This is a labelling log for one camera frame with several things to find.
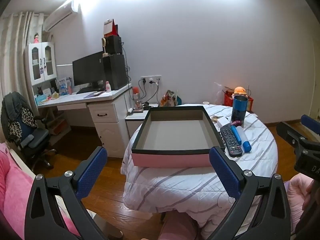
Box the small black speaker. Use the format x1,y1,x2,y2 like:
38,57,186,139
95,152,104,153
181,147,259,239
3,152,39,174
102,35,123,55

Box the black keyboard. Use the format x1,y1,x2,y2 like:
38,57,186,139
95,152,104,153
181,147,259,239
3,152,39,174
76,87,98,94

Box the white hutch cabinet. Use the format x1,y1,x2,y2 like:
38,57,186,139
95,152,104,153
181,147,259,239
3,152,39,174
24,41,58,98

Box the cream curtain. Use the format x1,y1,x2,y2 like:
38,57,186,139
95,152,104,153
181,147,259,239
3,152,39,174
0,10,48,105

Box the pink blanket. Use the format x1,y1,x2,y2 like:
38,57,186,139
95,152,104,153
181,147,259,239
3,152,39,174
0,142,78,238

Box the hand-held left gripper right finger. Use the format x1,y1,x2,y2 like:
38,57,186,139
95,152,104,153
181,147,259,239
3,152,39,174
209,146,292,240

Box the orange plush toy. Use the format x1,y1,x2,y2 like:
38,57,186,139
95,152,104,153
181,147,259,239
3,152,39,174
231,86,248,97

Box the white wall outlet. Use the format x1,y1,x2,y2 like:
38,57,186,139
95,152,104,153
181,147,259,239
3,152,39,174
140,75,162,85

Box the white air conditioner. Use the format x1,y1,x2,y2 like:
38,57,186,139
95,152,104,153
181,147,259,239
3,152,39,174
43,0,82,32

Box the bottle with red cap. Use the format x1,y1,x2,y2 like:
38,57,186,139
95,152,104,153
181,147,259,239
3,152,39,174
132,87,143,110

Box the clear plastic bag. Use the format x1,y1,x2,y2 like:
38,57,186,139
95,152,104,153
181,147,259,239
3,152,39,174
214,82,229,98

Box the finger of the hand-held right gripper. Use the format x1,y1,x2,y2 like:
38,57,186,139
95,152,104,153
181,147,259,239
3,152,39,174
301,114,320,132
276,121,309,147

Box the black computer tower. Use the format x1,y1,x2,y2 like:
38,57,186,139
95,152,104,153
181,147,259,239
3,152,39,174
102,54,128,90

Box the translucent tube with blue cap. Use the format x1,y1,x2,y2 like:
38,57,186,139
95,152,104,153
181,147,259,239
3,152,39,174
236,126,252,153

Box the red basket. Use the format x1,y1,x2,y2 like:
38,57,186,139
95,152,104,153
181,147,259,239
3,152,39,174
224,90,255,113

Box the black computer monitor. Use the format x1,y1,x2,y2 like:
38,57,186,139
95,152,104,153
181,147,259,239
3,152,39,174
72,51,105,92

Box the person's leg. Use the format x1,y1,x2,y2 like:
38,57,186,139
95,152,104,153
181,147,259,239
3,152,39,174
160,211,200,240

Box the blue box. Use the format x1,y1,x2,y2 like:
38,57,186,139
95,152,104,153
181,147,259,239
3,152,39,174
58,77,73,95

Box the white desk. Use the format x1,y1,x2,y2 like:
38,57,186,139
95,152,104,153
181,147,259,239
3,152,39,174
37,83,132,158

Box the black remote control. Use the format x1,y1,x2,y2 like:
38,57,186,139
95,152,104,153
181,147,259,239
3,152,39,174
220,123,243,158

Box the small white box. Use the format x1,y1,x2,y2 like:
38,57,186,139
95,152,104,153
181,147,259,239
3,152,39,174
216,117,232,128

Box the white bed frame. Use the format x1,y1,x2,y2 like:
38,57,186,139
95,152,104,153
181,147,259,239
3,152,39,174
9,147,36,180

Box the white nightstand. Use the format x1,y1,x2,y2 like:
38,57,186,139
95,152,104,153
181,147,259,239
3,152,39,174
125,104,159,145

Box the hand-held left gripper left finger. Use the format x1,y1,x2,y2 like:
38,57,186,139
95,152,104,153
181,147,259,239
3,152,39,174
24,146,108,240

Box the red desk calendar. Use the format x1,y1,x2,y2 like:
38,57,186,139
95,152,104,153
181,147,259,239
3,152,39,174
104,19,120,37

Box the person's right hand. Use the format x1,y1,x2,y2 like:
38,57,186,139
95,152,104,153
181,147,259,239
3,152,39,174
302,179,320,212

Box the black office chair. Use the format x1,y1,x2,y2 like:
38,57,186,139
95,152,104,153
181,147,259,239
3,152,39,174
1,91,57,172

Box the blue marker pen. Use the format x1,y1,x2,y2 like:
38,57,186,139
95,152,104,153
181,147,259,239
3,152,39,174
230,125,241,146

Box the dark jacket with leopard lining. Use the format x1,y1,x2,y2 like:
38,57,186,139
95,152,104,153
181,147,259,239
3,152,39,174
1,92,38,143

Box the snack bags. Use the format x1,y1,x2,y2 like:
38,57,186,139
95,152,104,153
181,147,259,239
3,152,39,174
160,90,182,107

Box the pink box tray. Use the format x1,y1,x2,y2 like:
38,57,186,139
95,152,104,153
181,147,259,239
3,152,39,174
131,106,226,168

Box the blue and black cylindrical can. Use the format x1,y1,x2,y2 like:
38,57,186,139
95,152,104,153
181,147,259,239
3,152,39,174
230,95,248,123

